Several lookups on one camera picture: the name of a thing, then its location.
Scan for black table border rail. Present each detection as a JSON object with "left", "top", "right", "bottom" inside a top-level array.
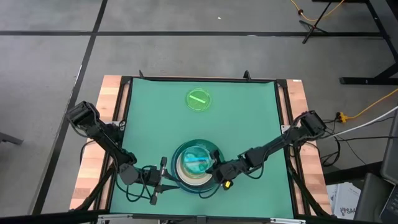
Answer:
[{"left": 93, "top": 70, "right": 331, "bottom": 218}]

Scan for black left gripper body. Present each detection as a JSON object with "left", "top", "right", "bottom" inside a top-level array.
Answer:
[{"left": 141, "top": 156, "right": 169, "bottom": 206}]

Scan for white printed cardboard box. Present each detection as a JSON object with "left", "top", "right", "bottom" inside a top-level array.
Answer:
[{"left": 326, "top": 182, "right": 362, "bottom": 220}]

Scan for white hanging cable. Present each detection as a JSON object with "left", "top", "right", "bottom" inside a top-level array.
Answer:
[{"left": 325, "top": 105, "right": 398, "bottom": 139}]

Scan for black rig frame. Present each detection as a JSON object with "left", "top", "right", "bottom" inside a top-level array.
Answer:
[{"left": 0, "top": 210, "right": 398, "bottom": 224}]

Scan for large teal bowl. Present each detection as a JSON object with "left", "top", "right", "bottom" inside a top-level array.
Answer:
[{"left": 170, "top": 139, "right": 225, "bottom": 194}]

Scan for black desk leg frame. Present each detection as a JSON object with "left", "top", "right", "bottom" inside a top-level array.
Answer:
[{"left": 339, "top": 0, "right": 398, "bottom": 86}]

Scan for black tripod stand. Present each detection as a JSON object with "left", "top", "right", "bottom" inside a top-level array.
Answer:
[{"left": 298, "top": 0, "right": 333, "bottom": 45}]

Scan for white round plate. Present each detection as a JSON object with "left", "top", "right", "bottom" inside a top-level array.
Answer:
[{"left": 175, "top": 152, "right": 215, "bottom": 187}]

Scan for grey floor stand foot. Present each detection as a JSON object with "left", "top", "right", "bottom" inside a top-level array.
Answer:
[{"left": 0, "top": 132, "right": 24, "bottom": 146}]

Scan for dark grey case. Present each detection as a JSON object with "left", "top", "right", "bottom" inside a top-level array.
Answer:
[{"left": 353, "top": 172, "right": 393, "bottom": 223}]

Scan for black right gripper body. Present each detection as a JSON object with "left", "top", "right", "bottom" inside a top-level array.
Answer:
[{"left": 210, "top": 149, "right": 248, "bottom": 192}]

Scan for black left arm cable bundle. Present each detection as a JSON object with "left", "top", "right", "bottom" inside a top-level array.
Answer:
[{"left": 70, "top": 138, "right": 121, "bottom": 213}]

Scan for yellow extension cable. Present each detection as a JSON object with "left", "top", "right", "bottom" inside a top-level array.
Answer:
[{"left": 335, "top": 88, "right": 398, "bottom": 123}]

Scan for black floor cables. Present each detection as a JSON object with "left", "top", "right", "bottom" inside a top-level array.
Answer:
[{"left": 319, "top": 119, "right": 398, "bottom": 167}]

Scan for green table mat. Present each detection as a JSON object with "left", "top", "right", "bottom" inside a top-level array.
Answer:
[{"left": 109, "top": 77, "right": 295, "bottom": 218}]

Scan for yellow hanging cable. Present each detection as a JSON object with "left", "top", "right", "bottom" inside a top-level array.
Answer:
[{"left": 289, "top": 0, "right": 345, "bottom": 22}]

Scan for green transparent plastic plate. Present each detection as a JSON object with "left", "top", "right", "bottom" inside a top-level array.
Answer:
[{"left": 185, "top": 87, "right": 213, "bottom": 113}]

